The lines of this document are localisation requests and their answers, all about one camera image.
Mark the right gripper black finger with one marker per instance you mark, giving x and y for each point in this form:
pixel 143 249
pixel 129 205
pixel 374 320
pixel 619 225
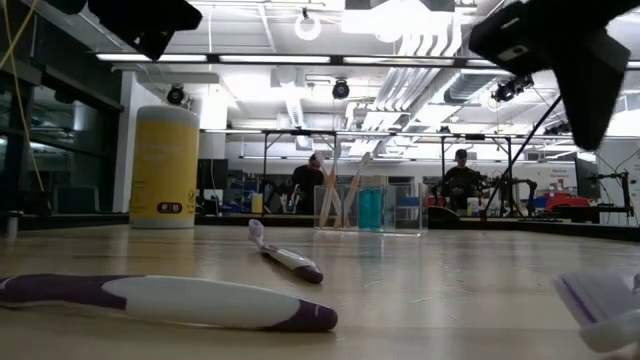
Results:
pixel 595 95

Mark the purple white toothbrush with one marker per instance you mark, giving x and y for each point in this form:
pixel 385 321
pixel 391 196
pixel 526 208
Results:
pixel 287 257
pixel 200 302
pixel 600 300

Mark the blue mouthwash bottle white cap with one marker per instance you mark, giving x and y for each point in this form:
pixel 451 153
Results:
pixel 364 210
pixel 379 210

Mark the black background robot arm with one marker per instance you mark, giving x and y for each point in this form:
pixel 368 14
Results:
pixel 525 187

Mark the black bar with light strips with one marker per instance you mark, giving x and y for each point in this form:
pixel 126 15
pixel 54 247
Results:
pixel 212 58

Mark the dark computer monitor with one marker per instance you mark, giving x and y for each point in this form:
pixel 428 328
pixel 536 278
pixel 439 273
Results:
pixel 586 179

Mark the red object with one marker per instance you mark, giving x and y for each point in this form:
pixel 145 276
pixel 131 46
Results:
pixel 567 202

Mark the yellow canister white lid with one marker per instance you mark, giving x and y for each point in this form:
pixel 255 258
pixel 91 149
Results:
pixel 165 170

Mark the person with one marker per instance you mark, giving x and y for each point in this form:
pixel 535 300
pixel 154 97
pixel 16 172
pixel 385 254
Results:
pixel 306 185
pixel 460 182

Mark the small yellow bottle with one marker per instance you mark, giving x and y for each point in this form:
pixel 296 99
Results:
pixel 257 203

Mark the clear acrylic organizer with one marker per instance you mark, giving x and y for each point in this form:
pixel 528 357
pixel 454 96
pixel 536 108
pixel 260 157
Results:
pixel 400 222

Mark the black ceiling camera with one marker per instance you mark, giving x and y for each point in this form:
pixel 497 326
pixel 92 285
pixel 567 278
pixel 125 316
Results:
pixel 510 89
pixel 341 89
pixel 175 95

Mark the silver ventilation duct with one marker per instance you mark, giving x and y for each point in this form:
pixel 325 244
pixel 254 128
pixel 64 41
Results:
pixel 465 86

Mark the black workstation frame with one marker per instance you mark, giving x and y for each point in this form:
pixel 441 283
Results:
pixel 509 170
pixel 265 170

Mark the black aluminium table frame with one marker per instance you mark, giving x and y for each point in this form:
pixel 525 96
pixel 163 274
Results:
pixel 550 227

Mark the small grey post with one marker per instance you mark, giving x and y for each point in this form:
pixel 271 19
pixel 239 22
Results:
pixel 12 225

